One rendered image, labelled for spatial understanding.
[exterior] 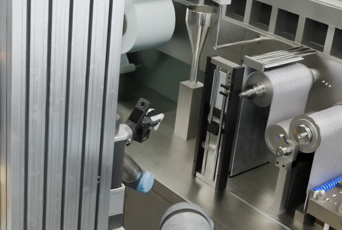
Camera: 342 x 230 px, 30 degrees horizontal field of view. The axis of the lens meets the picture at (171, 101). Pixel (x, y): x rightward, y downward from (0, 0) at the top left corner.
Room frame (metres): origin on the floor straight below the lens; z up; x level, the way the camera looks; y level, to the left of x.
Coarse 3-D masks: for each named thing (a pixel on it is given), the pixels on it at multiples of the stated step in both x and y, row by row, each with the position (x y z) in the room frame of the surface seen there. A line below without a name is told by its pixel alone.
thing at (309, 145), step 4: (300, 120) 2.20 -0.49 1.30; (304, 120) 2.19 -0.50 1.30; (296, 124) 2.21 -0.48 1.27; (300, 124) 2.20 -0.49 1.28; (308, 124) 2.17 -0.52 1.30; (292, 128) 2.22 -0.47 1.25; (312, 128) 2.16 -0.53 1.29; (292, 132) 2.22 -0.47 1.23; (312, 132) 2.16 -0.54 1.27; (316, 132) 2.15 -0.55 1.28; (312, 136) 2.15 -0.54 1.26; (316, 136) 2.14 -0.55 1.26; (312, 140) 2.15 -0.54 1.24; (316, 140) 2.14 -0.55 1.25; (308, 144) 2.16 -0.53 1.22; (312, 144) 2.15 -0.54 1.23; (304, 148) 2.17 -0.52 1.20; (308, 148) 2.16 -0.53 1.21
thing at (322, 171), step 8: (336, 144) 2.23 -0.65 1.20; (320, 152) 2.16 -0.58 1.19; (328, 152) 2.20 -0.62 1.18; (336, 152) 2.24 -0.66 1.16; (320, 160) 2.17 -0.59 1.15; (328, 160) 2.21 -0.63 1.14; (336, 160) 2.25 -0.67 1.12; (312, 168) 2.14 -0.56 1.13; (320, 168) 2.18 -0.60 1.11; (328, 168) 2.22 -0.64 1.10; (336, 168) 2.26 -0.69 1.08; (312, 176) 2.15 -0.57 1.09; (320, 176) 2.19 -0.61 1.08; (328, 176) 2.23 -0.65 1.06; (336, 176) 2.27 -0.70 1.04; (312, 184) 2.16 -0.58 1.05; (320, 184) 2.20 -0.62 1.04
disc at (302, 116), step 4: (296, 116) 2.22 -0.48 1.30; (300, 116) 2.21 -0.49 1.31; (304, 116) 2.19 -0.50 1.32; (308, 116) 2.18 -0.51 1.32; (292, 120) 2.23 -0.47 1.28; (296, 120) 2.22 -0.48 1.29; (308, 120) 2.18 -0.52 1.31; (312, 120) 2.17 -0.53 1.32; (292, 124) 2.23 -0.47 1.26; (304, 124) 2.19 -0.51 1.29; (312, 124) 2.16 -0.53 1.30; (316, 124) 2.15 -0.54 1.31; (316, 128) 2.15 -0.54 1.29; (320, 132) 2.14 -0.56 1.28; (292, 136) 2.22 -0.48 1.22; (320, 136) 2.13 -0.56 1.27; (320, 140) 2.13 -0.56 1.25; (316, 144) 2.14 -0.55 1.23; (300, 148) 2.19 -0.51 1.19; (312, 148) 2.15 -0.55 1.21; (316, 148) 2.14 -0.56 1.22; (304, 152) 2.17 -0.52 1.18; (308, 152) 2.16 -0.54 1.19
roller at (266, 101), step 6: (252, 78) 2.41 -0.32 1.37; (258, 78) 2.39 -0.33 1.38; (264, 78) 2.36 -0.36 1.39; (264, 84) 2.36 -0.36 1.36; (270, 84) 2.34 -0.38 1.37; (270, 90) 2.34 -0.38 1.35; (264, 96) 2.35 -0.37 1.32; (270, 96) 2.33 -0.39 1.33; (258, 102) 2.37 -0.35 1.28; (264, 102) 2.35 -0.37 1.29; (270, 102) 2.33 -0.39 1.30
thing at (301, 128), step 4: (296, 128) 2.19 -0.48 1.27; (300, 128) 2.18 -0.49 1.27; (304, 128) 2.16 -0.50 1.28; (308, 128) 2.17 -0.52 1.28; (296, 132) 2.19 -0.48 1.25; (300, 132) 2.18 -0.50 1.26; (308, 132) 2.15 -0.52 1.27; (296, 136) 2.18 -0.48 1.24; (304, 136) 2.16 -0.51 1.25; (308, 136) 2.15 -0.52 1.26; (296, 140) 2.18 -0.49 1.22; (300, 140) 2.17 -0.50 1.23; (304, 140) 2.16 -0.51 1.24; (308, 140) 2.14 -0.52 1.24; (300, 144) 2.17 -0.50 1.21; (304, 144) 2.15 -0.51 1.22
